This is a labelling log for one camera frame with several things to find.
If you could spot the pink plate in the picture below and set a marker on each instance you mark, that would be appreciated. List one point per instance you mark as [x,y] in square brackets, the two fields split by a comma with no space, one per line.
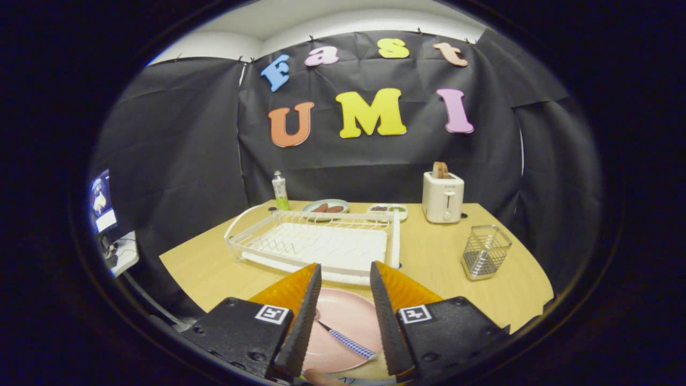
[348,316]

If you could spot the white side desk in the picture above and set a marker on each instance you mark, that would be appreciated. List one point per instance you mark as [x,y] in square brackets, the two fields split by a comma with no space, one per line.
[126,252]

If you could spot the pale green plate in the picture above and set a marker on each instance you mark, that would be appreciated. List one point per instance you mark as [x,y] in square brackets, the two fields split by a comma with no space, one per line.
[332,202]

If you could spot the black backdrop cloth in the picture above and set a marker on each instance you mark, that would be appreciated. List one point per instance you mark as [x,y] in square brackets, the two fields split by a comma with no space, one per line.
[187,161]

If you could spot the white toaster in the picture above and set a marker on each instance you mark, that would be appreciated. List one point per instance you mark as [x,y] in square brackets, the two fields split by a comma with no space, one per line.
[442,201]

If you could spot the white divided condiment tray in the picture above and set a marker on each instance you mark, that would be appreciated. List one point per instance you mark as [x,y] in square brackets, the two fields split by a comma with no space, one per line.
[386,215]

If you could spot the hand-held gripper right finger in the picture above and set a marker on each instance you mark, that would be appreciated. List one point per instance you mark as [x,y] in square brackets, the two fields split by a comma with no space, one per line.
[386,321]

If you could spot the white drip tray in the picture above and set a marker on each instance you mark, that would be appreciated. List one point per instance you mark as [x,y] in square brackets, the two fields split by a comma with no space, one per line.
[321,246]

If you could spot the computer monitor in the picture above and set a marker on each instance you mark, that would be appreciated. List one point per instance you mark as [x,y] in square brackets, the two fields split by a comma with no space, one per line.
[102,201]

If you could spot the brown toast slice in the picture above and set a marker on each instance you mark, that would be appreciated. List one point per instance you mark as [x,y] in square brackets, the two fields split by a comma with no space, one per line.
[437,170]
[446,171]

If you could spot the clear bottle with green liquid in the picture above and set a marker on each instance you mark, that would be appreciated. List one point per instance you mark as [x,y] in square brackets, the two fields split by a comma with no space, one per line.
[280,195]

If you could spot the brown meat piece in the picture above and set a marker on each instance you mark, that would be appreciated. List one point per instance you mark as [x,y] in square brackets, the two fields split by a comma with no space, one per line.
[335,209]
[320,208]

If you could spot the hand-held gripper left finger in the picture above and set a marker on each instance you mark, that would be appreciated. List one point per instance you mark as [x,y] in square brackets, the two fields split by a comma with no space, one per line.
[303,332]

